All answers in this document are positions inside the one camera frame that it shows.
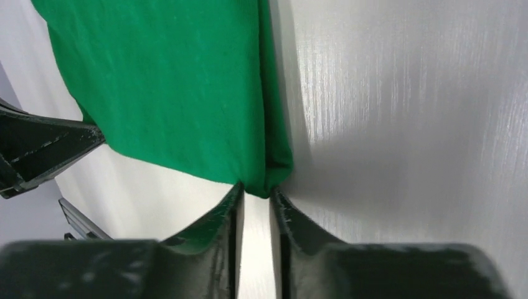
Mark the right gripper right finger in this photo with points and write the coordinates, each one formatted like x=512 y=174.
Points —
x=309 y=262

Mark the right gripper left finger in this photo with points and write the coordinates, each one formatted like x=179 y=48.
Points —
x=201 y=261

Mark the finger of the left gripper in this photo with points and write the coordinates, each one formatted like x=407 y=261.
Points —
x=35 y=149

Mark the green t-shirt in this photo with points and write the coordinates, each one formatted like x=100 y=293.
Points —
x=188 y=85

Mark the left corner aluminium post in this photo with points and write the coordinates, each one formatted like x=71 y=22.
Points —
x=80 y=223

